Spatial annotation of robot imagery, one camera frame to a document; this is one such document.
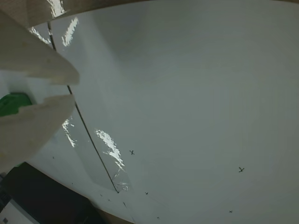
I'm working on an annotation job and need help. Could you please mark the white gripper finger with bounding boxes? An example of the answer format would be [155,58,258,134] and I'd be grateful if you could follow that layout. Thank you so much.
[0,94,76,174]
[0,9,80,86]

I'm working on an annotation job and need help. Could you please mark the green square block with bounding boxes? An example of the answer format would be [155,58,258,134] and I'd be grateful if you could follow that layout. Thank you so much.
[0,92,33,118]

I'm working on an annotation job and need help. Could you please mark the dark brown open box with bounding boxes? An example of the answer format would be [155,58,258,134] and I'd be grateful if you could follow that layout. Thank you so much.
[0,162,107,224]

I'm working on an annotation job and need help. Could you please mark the small white paper sheet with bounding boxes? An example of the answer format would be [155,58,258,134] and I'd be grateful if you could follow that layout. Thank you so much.
[0,22,120,206]

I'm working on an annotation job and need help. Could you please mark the clear tape strip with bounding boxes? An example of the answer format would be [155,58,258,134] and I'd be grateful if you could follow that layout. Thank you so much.
[28,16,132,194]

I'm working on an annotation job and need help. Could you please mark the large white paper sheet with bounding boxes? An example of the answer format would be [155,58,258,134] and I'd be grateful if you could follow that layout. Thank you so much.
[48,0,299,224]

